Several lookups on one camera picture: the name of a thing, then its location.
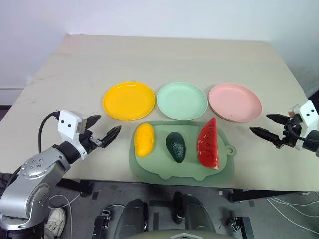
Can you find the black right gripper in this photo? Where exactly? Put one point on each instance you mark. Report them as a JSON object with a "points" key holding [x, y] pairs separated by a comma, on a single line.
{"points": [[290, 140]]}

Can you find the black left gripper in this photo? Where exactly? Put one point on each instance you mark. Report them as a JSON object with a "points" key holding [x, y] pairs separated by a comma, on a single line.
{"points": [[87, 142]]}

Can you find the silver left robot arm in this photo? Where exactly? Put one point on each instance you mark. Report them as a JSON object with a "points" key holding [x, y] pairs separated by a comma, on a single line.
{"points": [[37, 169]]}

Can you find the yellow plate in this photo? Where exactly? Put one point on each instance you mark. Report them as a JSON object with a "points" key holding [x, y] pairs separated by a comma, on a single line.
{"points": [[129, 100]]}

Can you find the pink plate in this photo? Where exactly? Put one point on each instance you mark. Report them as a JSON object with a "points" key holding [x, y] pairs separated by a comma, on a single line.
{"points": [[235, 102]]}

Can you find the light green plate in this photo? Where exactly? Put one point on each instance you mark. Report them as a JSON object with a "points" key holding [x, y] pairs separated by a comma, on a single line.
{"points": [[182, 100]]}

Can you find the yellow mango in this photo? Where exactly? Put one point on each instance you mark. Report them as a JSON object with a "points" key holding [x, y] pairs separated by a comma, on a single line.
{"points": [[144, 140]]}

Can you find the red watermelon slice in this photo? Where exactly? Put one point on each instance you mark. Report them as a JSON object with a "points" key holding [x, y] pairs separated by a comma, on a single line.
{"points": [[209, 147]]}

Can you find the green cutting board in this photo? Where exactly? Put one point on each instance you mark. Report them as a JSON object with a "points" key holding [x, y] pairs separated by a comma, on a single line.
{"points": [[159, 166]]}

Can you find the dark green avocado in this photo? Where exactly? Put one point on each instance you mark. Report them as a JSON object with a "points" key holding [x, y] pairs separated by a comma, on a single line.
{"points": [[176, 148]]}

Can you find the white sneaker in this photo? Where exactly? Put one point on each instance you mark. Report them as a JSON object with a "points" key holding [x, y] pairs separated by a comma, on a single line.
{"points": [[56, 221]]}

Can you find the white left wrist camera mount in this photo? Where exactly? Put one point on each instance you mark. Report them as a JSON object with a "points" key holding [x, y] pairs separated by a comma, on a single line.
{"points": [[67, 122]]}

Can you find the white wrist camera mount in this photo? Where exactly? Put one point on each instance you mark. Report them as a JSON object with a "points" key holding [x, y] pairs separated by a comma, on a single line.
{"points": [[307, 112], [67, 122]]}

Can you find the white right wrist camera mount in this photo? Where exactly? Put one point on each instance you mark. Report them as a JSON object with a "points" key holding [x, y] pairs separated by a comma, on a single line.
{"points": [[307, 112]]}

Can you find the black table frame bar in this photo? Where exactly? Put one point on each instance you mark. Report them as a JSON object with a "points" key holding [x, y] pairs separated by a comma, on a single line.
{"points": [[261, 193], [79, 186]]}

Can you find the black stand bracket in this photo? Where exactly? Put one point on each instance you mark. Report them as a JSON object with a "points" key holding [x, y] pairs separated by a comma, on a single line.
{"points": [[243, 227], [102, 224]]}

